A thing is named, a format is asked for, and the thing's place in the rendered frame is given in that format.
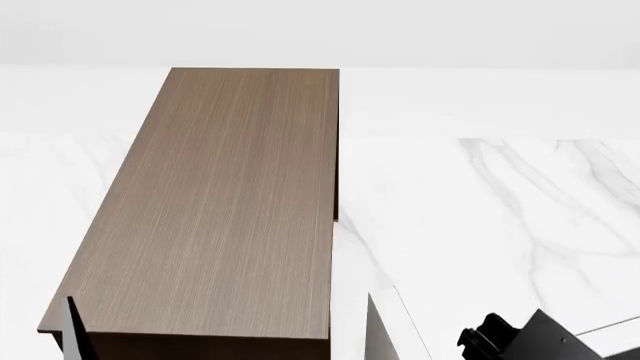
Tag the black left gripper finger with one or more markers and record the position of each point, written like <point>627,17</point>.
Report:
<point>75,337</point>

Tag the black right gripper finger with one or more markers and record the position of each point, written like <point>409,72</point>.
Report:
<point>475,347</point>
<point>495,328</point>

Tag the brown wooden cabinet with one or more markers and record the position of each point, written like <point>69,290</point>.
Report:
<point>220,210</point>

